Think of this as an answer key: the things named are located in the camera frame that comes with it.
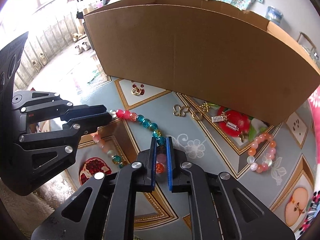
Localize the large cardboard box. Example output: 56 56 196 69
83 0 320 127

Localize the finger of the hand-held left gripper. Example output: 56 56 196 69
12 91 112 122
14 115 113 196

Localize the fruit print tablecloth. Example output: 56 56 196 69
32 76 320 240

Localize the pink blanket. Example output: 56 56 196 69
300 85 320 230

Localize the fluffy beige cloth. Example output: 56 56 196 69
0 172 77 240

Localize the colourful bead bracelet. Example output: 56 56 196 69
92 108 167 174

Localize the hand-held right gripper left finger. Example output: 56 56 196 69
30 137 158 240

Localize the pink bead bracelet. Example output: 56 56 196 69
246 132 277 173

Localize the blue white container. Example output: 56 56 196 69
265 6 283 27

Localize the gold butterfly ornament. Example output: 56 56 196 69
173 104 190 118

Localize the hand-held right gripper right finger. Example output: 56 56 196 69
166 136 297 240

